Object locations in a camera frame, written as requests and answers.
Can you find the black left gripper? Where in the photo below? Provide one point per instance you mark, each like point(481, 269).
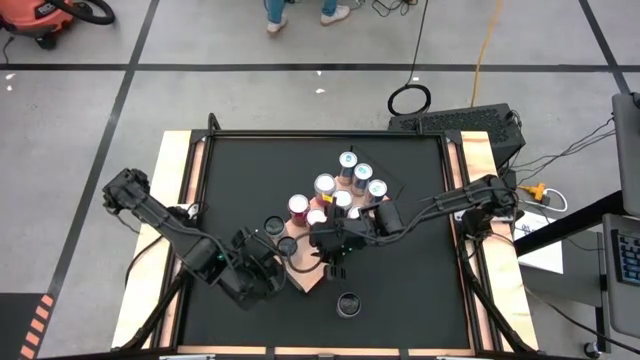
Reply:
point(255, 270)

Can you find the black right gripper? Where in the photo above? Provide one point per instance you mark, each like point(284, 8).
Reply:
point(335, 240)

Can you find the red Coca-Cola can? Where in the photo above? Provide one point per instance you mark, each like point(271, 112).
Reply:
point(316, 216)

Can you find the silver pink can silver lid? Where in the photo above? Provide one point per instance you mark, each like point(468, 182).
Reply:
point(343, 198)
point(325, 183)
point(356, 211)

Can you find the silver Celsius can black lid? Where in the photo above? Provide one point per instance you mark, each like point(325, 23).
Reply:
point(348, 305)
point(287, 246)
point(274, 226)

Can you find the dark red black can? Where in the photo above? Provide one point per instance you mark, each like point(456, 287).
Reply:
point(298, 203)

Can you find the slim can teal logo lid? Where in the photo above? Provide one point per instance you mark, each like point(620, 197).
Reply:
point(362, 171)
point(348, 160)
point(376, 188)

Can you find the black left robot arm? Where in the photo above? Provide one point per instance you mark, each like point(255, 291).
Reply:
point(165, 225)

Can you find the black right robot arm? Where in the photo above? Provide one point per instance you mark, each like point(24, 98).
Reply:
point(450, 200)

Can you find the black edge clamp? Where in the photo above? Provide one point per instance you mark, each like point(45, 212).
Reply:
point(403, 352)
point(270, 352)

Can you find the silver metal bar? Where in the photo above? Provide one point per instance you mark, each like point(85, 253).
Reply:
point(455, 357)
point(187, 357)

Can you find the black perforated computer case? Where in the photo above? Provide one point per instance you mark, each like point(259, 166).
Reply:
point(465, 122)

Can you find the orange power plug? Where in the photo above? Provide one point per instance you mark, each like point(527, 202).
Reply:
point(537, 190)

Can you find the white paper sheet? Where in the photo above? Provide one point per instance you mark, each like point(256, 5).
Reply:
point(545, 257)

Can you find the black stand beam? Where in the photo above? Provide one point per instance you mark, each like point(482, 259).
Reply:
point(570, 225)

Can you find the person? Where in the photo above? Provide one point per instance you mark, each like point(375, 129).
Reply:
point(275, 10)

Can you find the black mat orange stripes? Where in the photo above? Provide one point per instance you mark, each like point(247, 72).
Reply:
point(15, 325)

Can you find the black caster wheel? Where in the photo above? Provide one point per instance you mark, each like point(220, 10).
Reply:
point(591, 348)

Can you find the grey console blue keys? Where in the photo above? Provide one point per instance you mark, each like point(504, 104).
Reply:
point(630, 255)

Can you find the grey monitor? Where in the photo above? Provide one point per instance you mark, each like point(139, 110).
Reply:
point(629, 150)

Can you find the orange shop vacuum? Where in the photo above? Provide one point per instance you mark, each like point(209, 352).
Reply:
point(30, 15)

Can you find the black aluminium table frame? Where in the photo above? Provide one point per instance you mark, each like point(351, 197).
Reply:
point(300, 133)

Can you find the silver metal bracket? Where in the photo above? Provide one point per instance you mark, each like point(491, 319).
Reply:
point(459, 214)

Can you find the black frame bracket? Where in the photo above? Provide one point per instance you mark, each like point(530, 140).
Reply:
point(209, 124)

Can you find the grey stand base plate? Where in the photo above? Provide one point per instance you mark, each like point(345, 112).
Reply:
point(575, 270)

